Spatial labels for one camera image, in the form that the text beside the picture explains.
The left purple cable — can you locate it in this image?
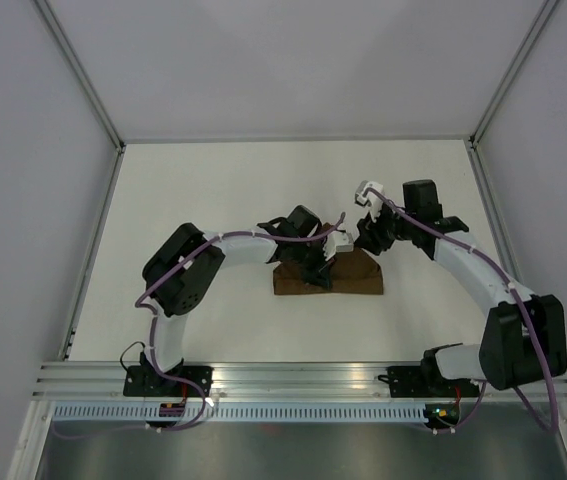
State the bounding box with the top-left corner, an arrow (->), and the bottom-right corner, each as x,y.
52,228 -> 349,441

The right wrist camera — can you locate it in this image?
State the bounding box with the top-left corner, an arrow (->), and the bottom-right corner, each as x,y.
354,180 -> 386,222

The right aluminium frame post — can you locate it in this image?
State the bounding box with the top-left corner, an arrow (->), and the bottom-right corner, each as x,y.
466,0 -> 562,150

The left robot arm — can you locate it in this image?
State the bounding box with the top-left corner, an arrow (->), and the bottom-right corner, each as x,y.
124,205 -> 352,397

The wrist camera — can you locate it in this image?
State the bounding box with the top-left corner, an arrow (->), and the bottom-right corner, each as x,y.
323,230 -> 354,261
354,180 -> 386,222

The brown cloth napkin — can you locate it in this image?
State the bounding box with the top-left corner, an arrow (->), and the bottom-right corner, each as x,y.
271,210 -> 385,297

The left aluminium frame post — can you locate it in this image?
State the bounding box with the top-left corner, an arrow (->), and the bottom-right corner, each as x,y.
31,0 -> 125,152

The aluminium front rail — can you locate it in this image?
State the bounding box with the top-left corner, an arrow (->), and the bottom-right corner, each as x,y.
30,360 -> 567,402

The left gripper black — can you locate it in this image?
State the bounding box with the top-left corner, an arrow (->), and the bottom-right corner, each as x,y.
289,239 -> 338,291

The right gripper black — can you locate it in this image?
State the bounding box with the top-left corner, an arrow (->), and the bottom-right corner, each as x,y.
354,197 -> 417,256

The aluminium frame post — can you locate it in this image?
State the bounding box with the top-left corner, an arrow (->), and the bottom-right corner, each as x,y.
466,0 -> 562,150
31,0 -> 125,152

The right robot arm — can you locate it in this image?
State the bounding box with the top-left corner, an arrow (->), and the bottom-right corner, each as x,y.
355,179 -> 567,395

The white slotted cable duct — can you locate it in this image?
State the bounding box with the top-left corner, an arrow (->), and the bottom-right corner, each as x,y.
53,402 -> 426,423

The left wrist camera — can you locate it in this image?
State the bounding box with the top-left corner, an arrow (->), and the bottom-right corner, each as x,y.
323,230 -> 354,261

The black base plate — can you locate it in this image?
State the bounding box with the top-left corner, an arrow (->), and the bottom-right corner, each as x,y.
378,365 -> 480,400
123,365 -> 213,398

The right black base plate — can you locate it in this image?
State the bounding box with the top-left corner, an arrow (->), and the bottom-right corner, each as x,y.
378,365 -> 480,400

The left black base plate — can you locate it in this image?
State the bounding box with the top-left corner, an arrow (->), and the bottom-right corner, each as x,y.
123,365 -> 213,398

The right side aluminium rail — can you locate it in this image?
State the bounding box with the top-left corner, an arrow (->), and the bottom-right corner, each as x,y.
464,138 -> 524,284

